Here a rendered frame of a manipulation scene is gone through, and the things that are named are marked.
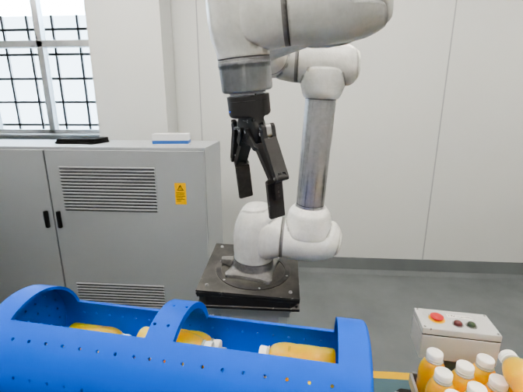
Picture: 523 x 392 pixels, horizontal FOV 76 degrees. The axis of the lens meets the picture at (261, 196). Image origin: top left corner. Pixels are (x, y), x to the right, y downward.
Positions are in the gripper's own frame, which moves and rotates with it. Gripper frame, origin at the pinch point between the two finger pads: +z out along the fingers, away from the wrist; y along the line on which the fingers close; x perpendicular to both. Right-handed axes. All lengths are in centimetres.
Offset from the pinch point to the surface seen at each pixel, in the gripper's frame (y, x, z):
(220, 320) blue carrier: 18.1, 7.5, 38.9
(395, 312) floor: 110, -165, 180
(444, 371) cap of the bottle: -19, -34, 47
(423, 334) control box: -7, -42, 49
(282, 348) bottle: 0.0, -1.7, 38.3
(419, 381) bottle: -13, -34, 56
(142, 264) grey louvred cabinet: 169, 19, 94
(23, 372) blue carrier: 19, 52, 32
